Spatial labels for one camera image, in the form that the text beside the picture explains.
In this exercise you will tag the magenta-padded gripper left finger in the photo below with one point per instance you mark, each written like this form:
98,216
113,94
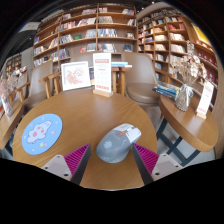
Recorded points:
76,160

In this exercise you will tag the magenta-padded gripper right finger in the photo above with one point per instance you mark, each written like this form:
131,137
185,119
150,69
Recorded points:
146,160

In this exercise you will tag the grey computer mouse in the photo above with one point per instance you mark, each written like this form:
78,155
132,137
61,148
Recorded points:
116,143

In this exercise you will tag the round blue mouse pad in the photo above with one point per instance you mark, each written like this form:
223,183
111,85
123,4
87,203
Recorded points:
41,133

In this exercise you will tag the round wooden side table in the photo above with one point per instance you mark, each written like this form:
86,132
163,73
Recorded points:
10,120
186,123

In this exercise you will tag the glass vase with dried flowers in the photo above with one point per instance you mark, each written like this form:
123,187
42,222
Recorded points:
183,100
7,106

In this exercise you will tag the white framed floral picture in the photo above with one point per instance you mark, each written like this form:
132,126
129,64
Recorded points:
76,76

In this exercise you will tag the white sign with wooden base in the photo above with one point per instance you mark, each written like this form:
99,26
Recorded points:
102,73
205,98

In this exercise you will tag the dark standing book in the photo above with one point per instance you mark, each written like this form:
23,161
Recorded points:
91,75

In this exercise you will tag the brown padded wooden armchair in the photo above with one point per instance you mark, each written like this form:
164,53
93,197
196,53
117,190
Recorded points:
81,57
38,80
140,73

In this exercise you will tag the stack of pale blue books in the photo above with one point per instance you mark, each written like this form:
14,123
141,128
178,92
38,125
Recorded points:
120,64

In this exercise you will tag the small distant wooden bookshelf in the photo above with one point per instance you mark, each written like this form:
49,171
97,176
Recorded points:
13,63

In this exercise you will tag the curved wooden bookshelf unit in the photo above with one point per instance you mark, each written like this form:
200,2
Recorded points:
166,36

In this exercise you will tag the wide wooden bookshelf unit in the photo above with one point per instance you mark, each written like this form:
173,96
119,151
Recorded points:
83,30

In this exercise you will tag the white ceiling air vent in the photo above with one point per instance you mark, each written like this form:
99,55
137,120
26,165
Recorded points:
29,26

